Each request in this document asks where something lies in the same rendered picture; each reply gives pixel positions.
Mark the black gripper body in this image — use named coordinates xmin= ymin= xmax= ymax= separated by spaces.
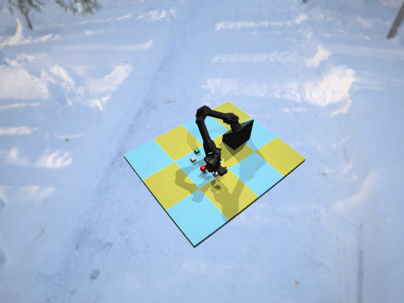
xmin=204 ymin=157 xmax=227 ymax=177

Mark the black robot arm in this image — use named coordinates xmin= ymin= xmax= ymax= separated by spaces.
xmin=196 ymin=105 xmax=243 ymax=173

